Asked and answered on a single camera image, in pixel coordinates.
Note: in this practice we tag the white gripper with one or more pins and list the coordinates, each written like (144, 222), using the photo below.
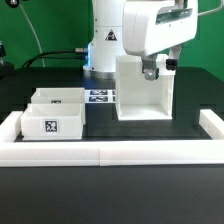
(151, 26)

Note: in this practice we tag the white drawer cabinet box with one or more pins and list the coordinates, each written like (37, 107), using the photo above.
(141, 99)

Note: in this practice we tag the white drawer tray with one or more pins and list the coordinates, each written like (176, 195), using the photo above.
(53, 122)
(58, 95)

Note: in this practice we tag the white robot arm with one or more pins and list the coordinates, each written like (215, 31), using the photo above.
(106, 43)

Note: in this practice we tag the black raised platform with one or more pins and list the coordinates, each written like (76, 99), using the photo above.
(195, 89)

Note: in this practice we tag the white marker tag sheet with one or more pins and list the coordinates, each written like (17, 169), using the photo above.
(99, 96)

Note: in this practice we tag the black stand on left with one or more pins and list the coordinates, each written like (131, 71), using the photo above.
(6, 68)

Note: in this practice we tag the white foam border frame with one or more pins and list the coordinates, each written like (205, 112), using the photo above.
(112, 153)

